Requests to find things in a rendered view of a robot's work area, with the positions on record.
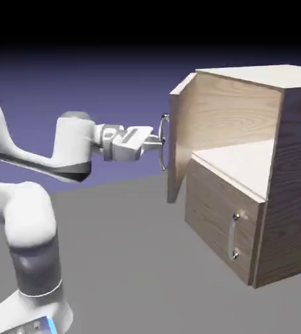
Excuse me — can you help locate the light wood cabinet door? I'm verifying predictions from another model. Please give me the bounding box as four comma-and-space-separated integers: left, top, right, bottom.
166, 72, 197, 204
184, 158, 264, 287

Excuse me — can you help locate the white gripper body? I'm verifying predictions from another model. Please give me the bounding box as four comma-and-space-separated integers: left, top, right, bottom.
112, 125, 154, 161

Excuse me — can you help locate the curved silver door handle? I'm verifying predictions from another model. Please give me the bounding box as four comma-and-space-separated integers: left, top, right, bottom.
227, 213, 241, 260
159, 114, 170, 172

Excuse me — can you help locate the light wood cabinet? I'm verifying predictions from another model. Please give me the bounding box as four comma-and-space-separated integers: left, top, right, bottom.
184, 64, 301, 290

